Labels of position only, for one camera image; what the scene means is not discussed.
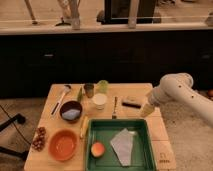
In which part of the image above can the black stand base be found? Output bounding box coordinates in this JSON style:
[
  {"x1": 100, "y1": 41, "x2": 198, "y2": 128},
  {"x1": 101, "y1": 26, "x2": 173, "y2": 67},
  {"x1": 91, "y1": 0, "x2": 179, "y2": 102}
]
[{"x1": 0, "y1": 114, "x2": 28, "y2": 161}]

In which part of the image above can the blue cloth in bowl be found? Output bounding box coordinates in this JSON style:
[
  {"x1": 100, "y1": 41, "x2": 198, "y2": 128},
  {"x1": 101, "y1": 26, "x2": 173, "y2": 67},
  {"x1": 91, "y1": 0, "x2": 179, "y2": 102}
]
[{"x1": 62, "y1": 109, "x2": 80, "y2": 120}]

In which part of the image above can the white cup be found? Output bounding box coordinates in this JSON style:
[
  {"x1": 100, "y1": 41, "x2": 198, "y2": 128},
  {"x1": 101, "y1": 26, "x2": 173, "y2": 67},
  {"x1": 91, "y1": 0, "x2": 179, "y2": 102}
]
[{"x1": 92, "y1": 93, "x2": 107, "y2": 110}]

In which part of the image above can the green translucent cup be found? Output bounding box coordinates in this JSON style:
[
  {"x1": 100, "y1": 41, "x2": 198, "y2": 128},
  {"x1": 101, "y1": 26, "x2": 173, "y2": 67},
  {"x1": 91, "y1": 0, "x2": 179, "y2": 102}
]
[{"x1": 97, "y1": 80, "x2": 108, "y2": 94}]

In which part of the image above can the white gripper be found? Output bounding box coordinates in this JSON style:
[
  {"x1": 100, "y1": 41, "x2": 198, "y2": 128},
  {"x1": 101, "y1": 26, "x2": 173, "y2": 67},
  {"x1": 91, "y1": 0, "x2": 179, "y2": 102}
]
[{"x1": 141, "y1": 87, "x2": 166, "y2": 118}]

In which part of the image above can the orange red bowl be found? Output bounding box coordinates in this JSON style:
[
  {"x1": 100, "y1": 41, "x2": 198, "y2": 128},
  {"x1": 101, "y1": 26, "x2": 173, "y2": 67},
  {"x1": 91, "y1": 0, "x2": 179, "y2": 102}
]
[{"x1": 48, "y1": 129, "x2": 78, "y2": 161}]

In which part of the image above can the green plastic tray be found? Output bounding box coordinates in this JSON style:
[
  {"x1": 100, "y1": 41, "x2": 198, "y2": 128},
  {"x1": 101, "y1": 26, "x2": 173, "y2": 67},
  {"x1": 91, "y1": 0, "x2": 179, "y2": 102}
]
[{"x1": 85, "y1": 119, "x2": 157, "y2": 171}]

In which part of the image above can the black cable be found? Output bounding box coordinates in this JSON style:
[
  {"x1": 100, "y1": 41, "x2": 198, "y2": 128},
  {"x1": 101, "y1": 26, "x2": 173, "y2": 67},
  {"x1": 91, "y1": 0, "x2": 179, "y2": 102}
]
[{"x1": 0, "y1": 104, "x2": 32, "y2": 147}]

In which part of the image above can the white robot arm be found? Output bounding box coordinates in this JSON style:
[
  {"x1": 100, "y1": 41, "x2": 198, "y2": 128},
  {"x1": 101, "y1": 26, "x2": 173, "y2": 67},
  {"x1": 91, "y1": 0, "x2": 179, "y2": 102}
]
[{"x1": 141, "y1": 73, "x2": 213, "y2": 127}]

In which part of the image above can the dark brown bowl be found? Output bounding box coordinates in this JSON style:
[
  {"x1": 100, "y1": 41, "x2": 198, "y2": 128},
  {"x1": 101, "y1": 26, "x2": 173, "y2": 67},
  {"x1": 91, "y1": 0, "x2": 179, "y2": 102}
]
[{"x1": 60, "y1": 101, "x2": 83, "y2": 123}]

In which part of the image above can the grey folded cloth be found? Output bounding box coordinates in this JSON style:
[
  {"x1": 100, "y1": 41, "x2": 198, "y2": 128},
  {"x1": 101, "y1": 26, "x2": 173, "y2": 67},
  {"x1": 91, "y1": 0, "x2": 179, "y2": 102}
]
[{"x1": 110, "y1": 128, "x2": 133, "y2": 167}]

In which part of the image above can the bunch of red grapes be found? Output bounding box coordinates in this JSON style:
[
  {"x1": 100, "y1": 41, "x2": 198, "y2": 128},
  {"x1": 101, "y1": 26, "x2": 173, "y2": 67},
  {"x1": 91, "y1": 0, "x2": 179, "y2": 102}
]
[{"x1": 32, "y1": 127, "x2": 46, "y2": 151}]

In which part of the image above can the yellow banana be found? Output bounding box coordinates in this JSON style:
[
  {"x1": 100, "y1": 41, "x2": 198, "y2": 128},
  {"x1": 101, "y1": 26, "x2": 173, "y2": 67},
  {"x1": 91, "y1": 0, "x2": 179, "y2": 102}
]
[{"x1": 80, "y1": 116, "x2": 89, "y2": 139}]

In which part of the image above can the metal cup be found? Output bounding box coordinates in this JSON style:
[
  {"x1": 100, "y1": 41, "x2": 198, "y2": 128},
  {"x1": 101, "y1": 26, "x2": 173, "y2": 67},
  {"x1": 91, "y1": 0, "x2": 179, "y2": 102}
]
[{"x1": 84, "y1": 83, "x2": 94, "y2": 98}]

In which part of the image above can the peach fruit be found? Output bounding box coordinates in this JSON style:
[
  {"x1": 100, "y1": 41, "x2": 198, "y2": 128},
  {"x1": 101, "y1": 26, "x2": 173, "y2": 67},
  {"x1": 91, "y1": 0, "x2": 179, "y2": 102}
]
[{"x1": 91, "y1": 142, "x2": 105, "y2": 157}]

